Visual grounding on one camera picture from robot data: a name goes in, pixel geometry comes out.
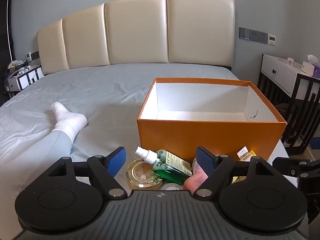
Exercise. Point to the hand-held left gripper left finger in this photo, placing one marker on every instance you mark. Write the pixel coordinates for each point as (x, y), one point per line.
(117, 161)

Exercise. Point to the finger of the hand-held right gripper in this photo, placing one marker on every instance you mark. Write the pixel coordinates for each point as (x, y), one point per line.
(287, 165)

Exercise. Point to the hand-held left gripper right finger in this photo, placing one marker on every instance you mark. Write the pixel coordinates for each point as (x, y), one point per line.
(204, 158)

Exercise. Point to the pink round jar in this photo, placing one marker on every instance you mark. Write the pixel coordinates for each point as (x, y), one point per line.
(197, 167)

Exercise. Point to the pink bottle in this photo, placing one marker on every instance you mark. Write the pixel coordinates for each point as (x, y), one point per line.
(195, 181)

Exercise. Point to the round gold tin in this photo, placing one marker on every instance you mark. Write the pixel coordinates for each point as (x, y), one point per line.
(142, 174)

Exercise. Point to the green liquid spray bottle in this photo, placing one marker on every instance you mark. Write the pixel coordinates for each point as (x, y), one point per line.
(171, 170)

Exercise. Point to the orange cardboard box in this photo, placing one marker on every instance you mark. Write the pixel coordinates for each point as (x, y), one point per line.
(175, 135)

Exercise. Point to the yellow packet with white label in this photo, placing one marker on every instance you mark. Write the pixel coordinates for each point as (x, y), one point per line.
(246, 156)

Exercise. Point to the small white round lid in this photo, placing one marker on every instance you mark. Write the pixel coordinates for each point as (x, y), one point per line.
(172, 187)

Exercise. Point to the white sock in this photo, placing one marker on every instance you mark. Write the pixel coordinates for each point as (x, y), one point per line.
(67, 121)

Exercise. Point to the person's leg in grey pants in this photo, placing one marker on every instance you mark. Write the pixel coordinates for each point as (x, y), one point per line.
(47, 150)

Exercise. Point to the bed with grey sheet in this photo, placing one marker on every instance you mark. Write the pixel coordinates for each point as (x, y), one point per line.
(100, 92)

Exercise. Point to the white and black nightstand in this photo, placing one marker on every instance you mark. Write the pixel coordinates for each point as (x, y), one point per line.
(282, 72)

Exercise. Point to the tissue box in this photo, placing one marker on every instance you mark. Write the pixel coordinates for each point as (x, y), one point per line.
(311, 66)

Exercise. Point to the cluttered white bedside table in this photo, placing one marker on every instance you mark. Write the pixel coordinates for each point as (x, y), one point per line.
(22, 78)

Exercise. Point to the cream padded headboard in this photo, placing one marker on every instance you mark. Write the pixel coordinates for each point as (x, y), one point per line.
(135, 30)

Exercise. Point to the white wall thermostat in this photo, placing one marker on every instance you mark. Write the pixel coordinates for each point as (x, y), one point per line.
(272, 39)

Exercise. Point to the grey wall switch panel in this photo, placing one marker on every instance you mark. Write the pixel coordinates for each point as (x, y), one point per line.
(252, 34)

